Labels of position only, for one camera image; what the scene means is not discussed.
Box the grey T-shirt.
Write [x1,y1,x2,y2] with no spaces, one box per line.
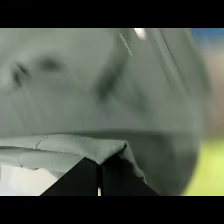
[0,28,212,197]

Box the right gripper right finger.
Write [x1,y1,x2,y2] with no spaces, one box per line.
[100,153,159,197]

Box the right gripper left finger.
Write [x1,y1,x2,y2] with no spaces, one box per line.
[40,157,100,197]

